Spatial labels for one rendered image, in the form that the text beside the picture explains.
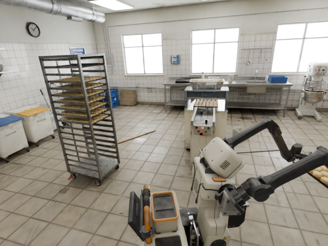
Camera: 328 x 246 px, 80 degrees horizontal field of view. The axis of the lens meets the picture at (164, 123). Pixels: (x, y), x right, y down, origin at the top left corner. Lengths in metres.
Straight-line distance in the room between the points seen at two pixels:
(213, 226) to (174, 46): 5.74
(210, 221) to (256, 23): 5.69
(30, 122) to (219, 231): 4.15
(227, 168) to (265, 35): 5.55
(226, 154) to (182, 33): 5.63
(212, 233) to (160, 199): 0.37
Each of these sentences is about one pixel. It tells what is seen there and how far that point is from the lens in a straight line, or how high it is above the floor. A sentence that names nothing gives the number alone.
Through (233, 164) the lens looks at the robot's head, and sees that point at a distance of 1.12.
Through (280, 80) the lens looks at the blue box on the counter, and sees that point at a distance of 6.04.
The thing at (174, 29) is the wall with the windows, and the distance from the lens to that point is 6.55.
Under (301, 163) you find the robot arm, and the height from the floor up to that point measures 1.30.
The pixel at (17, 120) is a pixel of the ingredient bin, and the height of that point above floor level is 0.70.
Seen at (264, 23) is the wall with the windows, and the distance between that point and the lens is 6.44.
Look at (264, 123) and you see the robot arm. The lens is 1.48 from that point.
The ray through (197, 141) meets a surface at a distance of 2.83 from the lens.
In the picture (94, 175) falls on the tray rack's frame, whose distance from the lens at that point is 3.11.
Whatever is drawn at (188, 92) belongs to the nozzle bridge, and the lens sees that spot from 3.40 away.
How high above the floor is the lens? 1.83
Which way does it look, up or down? 21 degrees down
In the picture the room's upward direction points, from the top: 3 degrees counter-clockwise
